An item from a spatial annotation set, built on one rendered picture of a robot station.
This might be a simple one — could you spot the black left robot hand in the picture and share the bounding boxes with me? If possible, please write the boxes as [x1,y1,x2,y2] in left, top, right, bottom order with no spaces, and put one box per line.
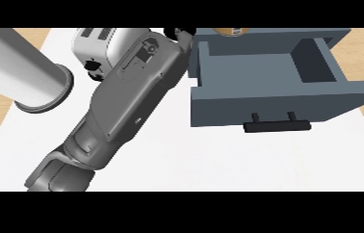
[163,27,199,42]

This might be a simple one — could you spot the orange-brown can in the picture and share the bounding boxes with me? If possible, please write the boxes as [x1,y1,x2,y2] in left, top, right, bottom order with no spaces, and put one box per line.
[212,27,249,38]

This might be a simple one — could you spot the blue-grey open drawer box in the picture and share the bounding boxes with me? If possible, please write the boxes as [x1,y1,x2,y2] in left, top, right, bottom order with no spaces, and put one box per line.
[188,37,351,89]

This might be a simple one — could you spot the blue-grey drawer front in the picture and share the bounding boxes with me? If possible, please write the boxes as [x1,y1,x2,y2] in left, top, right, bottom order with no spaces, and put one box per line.
[190,80,364,128]

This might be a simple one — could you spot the white toaster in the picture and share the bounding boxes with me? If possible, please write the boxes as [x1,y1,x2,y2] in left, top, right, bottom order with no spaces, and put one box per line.
[72,27,153,83]

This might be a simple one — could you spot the blue-grey cabinet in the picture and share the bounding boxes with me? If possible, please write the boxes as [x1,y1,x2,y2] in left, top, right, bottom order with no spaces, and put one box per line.
[193,27,353,56]

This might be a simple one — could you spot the white cylinder with grey rim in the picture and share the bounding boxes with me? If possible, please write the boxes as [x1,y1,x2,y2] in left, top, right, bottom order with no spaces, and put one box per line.
[0,27,76,115]

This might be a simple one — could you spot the black drawer handle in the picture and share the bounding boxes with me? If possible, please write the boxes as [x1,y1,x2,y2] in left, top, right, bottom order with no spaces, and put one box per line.
[242,112,313,134]

